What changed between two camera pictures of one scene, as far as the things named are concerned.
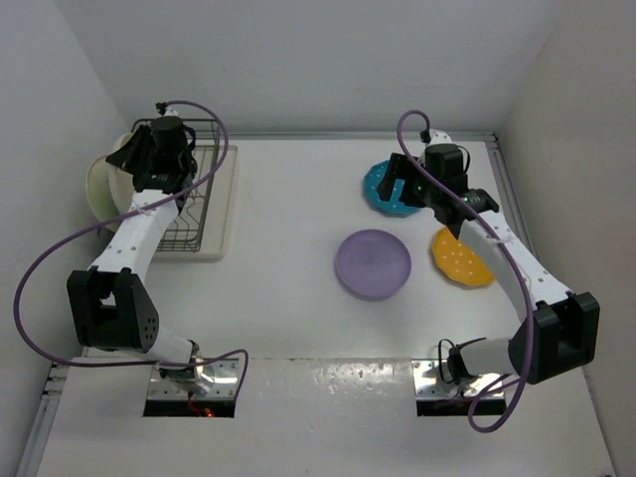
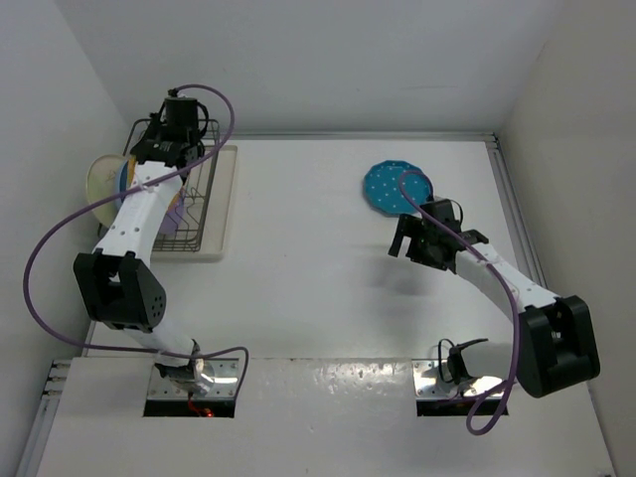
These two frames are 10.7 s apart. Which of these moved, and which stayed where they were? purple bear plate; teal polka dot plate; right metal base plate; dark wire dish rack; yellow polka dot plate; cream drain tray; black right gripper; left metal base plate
Moved: purple bear plate; yellow polka dot plate; black right gripper
Stayed: dark wire dish rack; cream drain tray; teal polka dot plate; left metal base plate; right metal base plate
